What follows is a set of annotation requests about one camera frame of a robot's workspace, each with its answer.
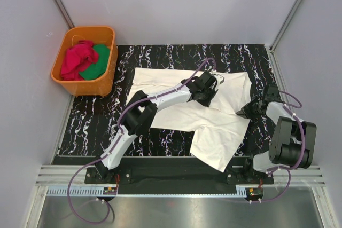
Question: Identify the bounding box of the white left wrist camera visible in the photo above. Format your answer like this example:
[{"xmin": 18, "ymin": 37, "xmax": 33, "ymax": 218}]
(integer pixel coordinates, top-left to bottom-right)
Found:
[{"xmin": 212, "ymin": 73, "xmax": 224, "ymax": 89}]

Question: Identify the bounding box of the right electronics board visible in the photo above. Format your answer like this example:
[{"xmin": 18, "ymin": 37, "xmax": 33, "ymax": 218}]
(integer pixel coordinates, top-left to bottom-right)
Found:
[{"xmin": 246, "ymin": 187, "xmax": 263, "ymax": 200}]

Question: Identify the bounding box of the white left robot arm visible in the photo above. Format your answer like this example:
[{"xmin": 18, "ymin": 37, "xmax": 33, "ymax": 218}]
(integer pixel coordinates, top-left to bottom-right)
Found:
[{"xmin": 95, "ymin": 72, "xmax": 224, "ymax": 183}]

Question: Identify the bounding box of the orange plastic basket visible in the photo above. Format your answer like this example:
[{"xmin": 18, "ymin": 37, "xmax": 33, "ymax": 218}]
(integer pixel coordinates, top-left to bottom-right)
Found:
[{"xmin": 51, "ymin": 26, "xmax": 118, "ymax": 96}]

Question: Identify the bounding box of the aluminium frame rail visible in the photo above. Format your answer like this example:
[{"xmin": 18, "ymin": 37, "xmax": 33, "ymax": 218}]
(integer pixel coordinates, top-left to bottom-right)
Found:
[{"xmin": 35, "ymin": 165, "xmax": 327, "ymax": 186}]

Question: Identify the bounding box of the white slotted cable duct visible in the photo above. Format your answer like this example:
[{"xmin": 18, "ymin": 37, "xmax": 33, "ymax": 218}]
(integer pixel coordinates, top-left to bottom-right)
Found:
[{"xmin": 47, "ymin": 186, "xmax": 247, "ymax": 198}]

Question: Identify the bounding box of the left electronics board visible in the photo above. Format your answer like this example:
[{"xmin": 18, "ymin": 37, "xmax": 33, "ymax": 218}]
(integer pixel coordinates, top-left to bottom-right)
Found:
[{"xmin": 103, "ymin": 187, "xmax": 118, "ymax": 195}]

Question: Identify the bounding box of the electronics board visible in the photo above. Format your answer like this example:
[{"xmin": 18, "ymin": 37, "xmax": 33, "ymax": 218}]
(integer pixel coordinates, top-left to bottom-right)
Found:
[
  {"xmin": 246, "ymin": 187, "xmax": 263, "ymax": 200},
  {"xmin": 103, "ymin": 187, "xmax": 118, "ymax": 195}
]

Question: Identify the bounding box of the white Coca-Cola t-shirt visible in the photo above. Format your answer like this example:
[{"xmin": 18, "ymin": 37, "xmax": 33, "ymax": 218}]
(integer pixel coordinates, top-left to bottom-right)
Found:
[{"xmin": 127, "ymin": 67, "xmax": 253, "ymax": 173}]

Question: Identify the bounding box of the red t-shirt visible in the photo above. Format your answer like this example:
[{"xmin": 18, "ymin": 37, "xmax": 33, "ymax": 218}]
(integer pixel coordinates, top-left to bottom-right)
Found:
[{"xmin": 60, "ymin": 40, "xmax": 99, "ymax": 81}]

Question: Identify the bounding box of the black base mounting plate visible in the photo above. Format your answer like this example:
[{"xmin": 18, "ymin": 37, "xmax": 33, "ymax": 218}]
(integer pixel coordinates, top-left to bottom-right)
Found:
[{"xmin": 85, "ymin": 156, "xmax": 274, "ymax": 185}]

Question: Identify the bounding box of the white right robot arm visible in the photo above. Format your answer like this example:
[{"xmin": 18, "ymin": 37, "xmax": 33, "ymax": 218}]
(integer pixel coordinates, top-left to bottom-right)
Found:
[{"xmin": 236, "ymin": 85, "xmax": 317, "ymax": 184}]

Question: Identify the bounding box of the black marbled table mat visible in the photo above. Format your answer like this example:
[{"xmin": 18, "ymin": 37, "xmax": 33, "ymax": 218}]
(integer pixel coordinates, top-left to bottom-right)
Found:
[{"xmin": 56, "ymin": 44, "xmax": 285, "ymax": 157}]

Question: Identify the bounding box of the green t-shirt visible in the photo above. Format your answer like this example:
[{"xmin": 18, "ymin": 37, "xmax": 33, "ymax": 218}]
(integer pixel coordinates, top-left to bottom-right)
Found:
[{"xmin": 79, "ymin": 44, "xmax": 110, "ymax": 80}]

